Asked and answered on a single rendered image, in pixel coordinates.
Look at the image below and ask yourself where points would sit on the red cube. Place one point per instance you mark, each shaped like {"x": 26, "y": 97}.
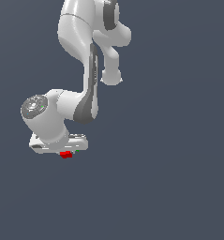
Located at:
{"x": 66, "y": 154}

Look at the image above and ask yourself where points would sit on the green cube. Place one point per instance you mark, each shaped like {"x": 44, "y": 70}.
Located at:
{"x": 77, "y": 151}

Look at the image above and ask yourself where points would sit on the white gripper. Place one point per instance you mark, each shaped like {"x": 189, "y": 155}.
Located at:
{"x": 74, "y": 144}

